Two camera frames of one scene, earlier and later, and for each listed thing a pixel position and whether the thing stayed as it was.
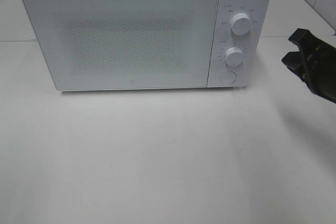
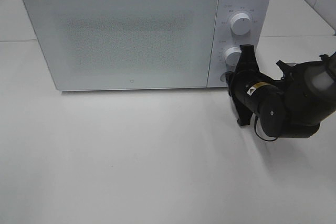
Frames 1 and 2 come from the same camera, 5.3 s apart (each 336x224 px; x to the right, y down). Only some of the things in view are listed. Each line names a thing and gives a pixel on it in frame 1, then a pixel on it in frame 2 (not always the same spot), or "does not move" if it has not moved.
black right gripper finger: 324,86 -> 250,89
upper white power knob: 240,24 does not move
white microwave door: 124,38 does not move
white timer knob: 234,56 does not move
